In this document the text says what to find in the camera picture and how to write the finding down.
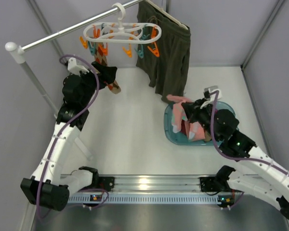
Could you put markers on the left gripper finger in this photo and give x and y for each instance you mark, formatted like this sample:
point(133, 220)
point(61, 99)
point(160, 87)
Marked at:
point(109, 73)
point(99, 67)

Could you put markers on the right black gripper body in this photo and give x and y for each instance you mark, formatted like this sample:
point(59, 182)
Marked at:
point(192, 110)

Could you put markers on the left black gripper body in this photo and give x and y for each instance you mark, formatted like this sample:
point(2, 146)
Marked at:
point(96, 75)

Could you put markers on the pink patterned sock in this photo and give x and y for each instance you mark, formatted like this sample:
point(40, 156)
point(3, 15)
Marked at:
point(194, 131)
point(179, 120)

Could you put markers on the white round clip hanger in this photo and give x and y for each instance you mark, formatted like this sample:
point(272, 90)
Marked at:
point(121, 32)

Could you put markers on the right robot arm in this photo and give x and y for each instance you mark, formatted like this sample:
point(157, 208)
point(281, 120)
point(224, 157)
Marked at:
point(252, 170)

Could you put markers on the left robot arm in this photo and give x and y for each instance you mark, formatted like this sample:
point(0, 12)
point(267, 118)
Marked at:
point(46, 187)

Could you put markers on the beige clothes hanger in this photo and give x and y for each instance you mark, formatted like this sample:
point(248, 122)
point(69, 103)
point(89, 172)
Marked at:
point(163, 6)

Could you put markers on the yellow-orange clothes peg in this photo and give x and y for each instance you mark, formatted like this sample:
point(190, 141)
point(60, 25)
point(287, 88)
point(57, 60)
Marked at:
point(103, 48)

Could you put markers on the teal empty clothes peg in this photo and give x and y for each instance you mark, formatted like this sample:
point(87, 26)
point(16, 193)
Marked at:
point(92, 47)

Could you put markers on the orange empty clothes peg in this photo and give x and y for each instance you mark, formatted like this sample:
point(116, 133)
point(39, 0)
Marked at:
point(128, 50)

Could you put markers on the teal plastic basin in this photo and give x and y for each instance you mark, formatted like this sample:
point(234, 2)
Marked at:
point(179, 138)

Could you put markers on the olive green shorts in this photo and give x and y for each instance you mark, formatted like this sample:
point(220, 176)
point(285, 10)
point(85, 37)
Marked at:
point(168, 72)

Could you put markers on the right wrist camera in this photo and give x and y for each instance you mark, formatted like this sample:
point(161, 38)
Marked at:
point(210, 94)

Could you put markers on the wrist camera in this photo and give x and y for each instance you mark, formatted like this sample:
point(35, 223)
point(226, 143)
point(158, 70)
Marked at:
point(74, 68)
point(210, 94)

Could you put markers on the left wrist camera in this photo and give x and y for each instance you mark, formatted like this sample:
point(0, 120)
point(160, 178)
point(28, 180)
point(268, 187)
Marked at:
point(74, 68)

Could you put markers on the silver clothes rail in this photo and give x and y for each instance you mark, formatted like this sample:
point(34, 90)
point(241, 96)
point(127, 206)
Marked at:
point(21, 25)

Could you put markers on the aluminium mounting rail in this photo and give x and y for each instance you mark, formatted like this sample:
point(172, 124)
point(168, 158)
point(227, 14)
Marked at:
point(156, 190)

